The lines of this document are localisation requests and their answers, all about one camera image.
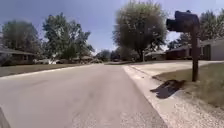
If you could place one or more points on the house with garage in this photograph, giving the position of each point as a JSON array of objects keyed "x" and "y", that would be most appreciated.
[{"x": 213, "y": 50}]

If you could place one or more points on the dark mailbox on post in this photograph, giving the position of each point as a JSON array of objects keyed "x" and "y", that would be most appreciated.
[{"x": 194, "y": 50}]

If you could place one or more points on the pale concrete gutter strip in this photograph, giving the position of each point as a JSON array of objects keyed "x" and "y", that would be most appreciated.
[{"x": 166, "y": 106}]

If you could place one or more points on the round green tree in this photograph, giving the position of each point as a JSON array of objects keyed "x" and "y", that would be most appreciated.
[{"x": 140, "y": 28}]

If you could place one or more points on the pale concrete driveway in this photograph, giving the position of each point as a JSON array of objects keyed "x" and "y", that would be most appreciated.
[{"x": 173, "y": 66}]

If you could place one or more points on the dry grass strip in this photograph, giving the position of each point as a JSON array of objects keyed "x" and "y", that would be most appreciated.
[{"x": 26, "y": 69}]

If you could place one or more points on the distant low house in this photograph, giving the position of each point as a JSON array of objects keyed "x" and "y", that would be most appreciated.
[{"x": 155, "y": 55}]

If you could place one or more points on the broad green tree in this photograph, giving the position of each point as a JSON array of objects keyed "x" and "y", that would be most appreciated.
[{"x": 20, "y": 36}]

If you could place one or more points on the dry grass verge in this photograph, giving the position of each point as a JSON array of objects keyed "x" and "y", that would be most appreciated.
[{"x": 210, "y": 83}]

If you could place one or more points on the low dark-roofed house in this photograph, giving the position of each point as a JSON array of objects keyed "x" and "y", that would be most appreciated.
[{"x": 16, "y": 56}]

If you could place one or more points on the trees behind house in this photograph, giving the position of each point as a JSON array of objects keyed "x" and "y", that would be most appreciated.
[{"x": 210, "y": 25}]

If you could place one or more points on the grey asphalt road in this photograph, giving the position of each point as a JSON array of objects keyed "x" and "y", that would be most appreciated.
[{"x": 83, "y": 96}]

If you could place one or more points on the pale kerb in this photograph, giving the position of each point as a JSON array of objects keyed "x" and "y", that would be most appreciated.
[{"x": 46, "y": 70}]

